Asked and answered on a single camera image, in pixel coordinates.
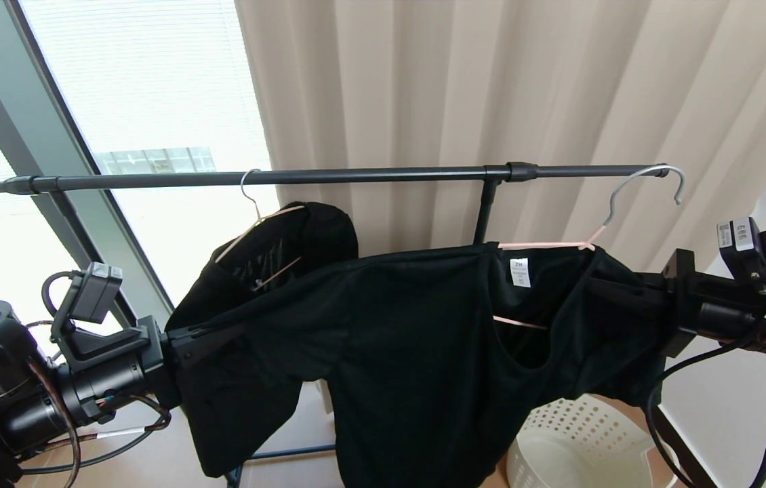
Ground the beige curtain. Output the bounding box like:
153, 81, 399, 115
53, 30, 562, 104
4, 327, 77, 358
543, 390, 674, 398
237, 0, 766, 275

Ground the black clothes rack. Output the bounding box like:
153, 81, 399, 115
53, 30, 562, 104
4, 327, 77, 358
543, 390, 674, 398
0, 163, 669, 488

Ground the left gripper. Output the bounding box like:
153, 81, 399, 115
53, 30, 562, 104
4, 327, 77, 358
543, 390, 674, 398
58, 316, 182, 426

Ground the heap of clothes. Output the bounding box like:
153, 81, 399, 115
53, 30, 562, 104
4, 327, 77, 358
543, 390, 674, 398
180, 244, 670, 488

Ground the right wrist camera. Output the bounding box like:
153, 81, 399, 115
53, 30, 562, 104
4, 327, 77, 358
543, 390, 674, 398
717, 217, 766, 293

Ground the pink clothes hanger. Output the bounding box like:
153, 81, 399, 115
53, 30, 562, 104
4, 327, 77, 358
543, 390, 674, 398
216, 169, 306, 292
493, 165, 687, 331

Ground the white laundry basket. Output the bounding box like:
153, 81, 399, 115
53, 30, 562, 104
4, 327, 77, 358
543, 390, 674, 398
506, 394, 682, 488

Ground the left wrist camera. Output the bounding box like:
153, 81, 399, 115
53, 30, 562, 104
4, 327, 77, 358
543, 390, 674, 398
51, 263, 155, 375

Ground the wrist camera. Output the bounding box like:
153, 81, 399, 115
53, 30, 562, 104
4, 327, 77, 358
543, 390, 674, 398
51, 263, 155, 375
717, 217, 766, 293

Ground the window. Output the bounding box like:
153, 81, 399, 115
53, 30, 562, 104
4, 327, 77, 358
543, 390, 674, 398
0, 0, 282, 340

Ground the black garment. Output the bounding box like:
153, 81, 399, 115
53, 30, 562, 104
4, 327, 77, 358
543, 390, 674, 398
165, 201, 361, 479

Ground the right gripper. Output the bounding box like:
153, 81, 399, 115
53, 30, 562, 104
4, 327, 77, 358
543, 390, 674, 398
660, 249, 766, 361

